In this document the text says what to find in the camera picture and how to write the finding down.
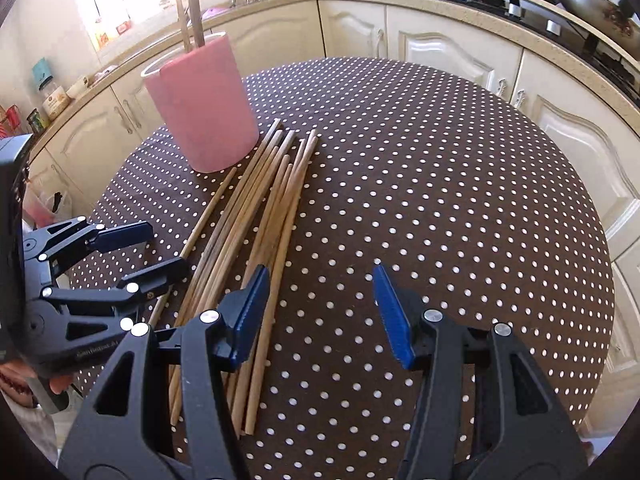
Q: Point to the teal container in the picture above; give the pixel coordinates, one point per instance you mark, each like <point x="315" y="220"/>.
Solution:
<point x="42" y="72"/>

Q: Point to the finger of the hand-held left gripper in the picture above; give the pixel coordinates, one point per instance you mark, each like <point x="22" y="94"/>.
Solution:
<point x="125" y="236"/>
<point x="160" y="277"/>

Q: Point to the black gas stove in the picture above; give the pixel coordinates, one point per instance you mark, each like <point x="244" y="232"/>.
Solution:
<point x="500" y="5"/>

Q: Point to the labelled jar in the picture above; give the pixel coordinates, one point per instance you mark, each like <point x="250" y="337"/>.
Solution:
<point x="56" y="102"/>

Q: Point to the small white bowl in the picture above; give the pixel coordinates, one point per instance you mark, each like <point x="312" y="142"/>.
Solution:
<point x="76" y="88"/>

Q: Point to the person's left hand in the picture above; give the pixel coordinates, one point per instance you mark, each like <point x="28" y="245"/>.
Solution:
<point x="15" y="385"/>

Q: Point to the pink plastic bag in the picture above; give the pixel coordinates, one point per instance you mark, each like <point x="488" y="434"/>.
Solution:
<point x="40" y="207"/>

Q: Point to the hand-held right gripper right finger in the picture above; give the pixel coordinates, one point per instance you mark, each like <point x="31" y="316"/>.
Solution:
<point x="392" y="315"/>

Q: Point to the cream cabinet door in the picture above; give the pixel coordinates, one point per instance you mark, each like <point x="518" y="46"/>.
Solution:
<point x="280" y="35"/>
<point x="135" y="105"/>
<point x="627" y="310"/>
<point x="350" y="30"/>
<point x="90" y="145"/>
<point x="440" y="50"/>
<point x="575" y="135"/>

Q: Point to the red packet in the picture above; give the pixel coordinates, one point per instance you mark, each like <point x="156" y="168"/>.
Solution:
<point x="10" y="120"/>

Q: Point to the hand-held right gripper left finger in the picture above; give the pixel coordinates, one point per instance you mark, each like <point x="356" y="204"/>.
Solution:
<point x="250" y="310"/>

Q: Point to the bunch of wooden chopsticks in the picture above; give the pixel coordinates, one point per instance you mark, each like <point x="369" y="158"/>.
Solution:
<point x="280" y="200"/>

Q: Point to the brown polka-dot tablecloth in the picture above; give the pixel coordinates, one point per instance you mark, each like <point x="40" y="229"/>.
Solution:
<point x="425" y="185"/>

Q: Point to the pink utensil holder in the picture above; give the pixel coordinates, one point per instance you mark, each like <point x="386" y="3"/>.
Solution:
<point x="200" y="110"/>

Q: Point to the pink cloth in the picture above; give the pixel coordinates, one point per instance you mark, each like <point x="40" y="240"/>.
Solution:
<point x="214" y="13"/>

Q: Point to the wooden chopstick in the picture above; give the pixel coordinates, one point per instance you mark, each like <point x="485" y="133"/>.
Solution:
<point x="180" y="17"/>
<point x="194" y="10"/>

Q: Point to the metal wok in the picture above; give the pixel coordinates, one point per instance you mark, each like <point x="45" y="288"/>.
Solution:
<point x="595" y="5"/>

